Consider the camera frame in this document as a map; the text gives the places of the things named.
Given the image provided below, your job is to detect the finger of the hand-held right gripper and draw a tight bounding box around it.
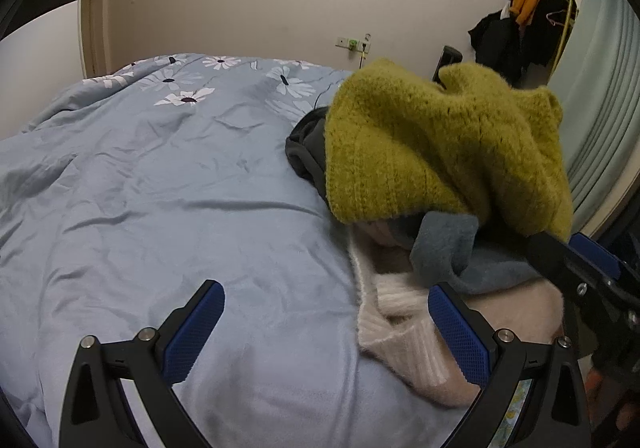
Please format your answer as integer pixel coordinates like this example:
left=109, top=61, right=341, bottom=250
left=569, top=231, right=640, bottom=298
left=525, top=231, right=640, bottom=331

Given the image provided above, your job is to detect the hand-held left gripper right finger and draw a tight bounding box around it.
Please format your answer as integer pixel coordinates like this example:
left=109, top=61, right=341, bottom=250
left=428, top=282, right=593, bottom=448

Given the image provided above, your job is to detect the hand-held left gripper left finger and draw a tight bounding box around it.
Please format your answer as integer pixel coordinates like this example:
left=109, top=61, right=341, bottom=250
left=59, top=279, right=224, bottom=448

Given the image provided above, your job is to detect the yellow-green knit sweater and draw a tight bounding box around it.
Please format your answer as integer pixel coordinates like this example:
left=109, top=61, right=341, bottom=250
left=324, top=57, right=574, bottom=242

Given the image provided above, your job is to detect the yellow clothes rack pole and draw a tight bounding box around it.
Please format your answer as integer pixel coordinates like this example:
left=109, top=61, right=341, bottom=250
left=549, top=0, right=579, bottom=75

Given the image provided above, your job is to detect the pile of black clothes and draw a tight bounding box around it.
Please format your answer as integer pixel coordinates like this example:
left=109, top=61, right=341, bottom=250
left=467, top=0, right=578, bottom=90

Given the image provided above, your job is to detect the pink clothes hanger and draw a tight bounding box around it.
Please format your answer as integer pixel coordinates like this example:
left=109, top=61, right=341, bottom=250
left=546, top=8, right=577, bottom=28

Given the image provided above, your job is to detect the cream knit sweater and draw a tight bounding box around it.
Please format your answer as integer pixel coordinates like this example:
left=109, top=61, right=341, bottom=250
left=347, top=221, right=568, bottom=410

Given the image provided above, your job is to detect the blue-grey fleece garment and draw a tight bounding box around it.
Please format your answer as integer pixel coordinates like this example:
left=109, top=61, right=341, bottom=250
left=387, top=213, right=551, bottom=298

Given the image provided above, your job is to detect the light blue floral duvet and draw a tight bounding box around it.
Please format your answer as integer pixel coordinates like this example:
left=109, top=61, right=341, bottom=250
left=0, top=53, right=481, bottom=448

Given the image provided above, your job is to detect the pale green curtain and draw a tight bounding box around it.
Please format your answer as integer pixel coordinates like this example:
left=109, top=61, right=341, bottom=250
left=547, top=0, right=640, bottom=241

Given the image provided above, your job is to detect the dark grey garment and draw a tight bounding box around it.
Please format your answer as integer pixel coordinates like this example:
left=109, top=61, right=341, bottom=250
left=285, top=107, right=335, bottom=210

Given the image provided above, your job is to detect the black heater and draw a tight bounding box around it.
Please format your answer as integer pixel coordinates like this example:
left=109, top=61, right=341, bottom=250
left=432, top=46, right=464, bottom=89

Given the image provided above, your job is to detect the orange garment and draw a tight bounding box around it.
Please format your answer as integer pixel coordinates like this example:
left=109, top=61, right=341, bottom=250
left=509, top=0, right=549, bottom=28

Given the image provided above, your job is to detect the wall power socket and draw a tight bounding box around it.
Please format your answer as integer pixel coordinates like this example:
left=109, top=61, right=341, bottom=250
left=336, top=36, right=372, bottom=55

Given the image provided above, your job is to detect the cream door frame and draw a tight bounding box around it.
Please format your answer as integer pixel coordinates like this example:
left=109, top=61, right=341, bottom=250
left=79, top=0, right=118, bottom=79

